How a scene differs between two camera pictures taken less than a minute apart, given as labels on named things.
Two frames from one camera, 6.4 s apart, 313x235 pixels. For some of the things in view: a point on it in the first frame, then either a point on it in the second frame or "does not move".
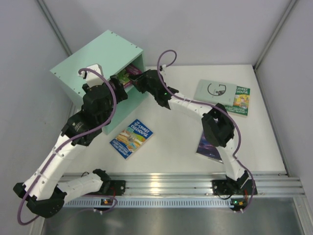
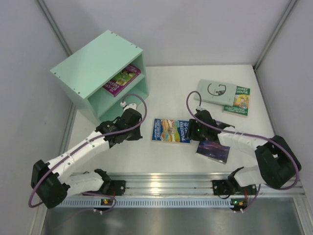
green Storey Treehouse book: x=241 y=101 does not move
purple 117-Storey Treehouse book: x=124 y=75 does not move
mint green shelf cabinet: x=111 y=53 does not move
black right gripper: x=139 y=82 → x=192 y=129
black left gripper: x=120 y=87 → x=135 y=128
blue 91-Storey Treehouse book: x=131 y=138 → x=171 y=130
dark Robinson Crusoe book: x=206 y=150 does not move
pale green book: x=215 y=92 does not move
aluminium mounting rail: x=268 y=184 does not move
